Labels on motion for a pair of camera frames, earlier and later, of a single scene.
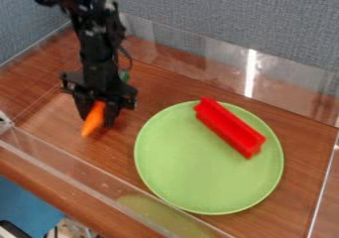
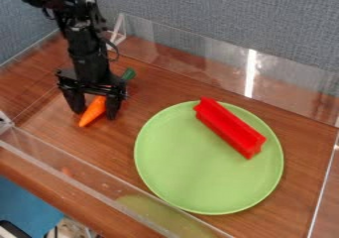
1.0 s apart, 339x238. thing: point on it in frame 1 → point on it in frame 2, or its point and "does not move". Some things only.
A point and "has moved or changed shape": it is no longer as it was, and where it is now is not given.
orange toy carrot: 94,118 has moved or changed shape
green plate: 193,170 does not move
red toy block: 234,129 does not move
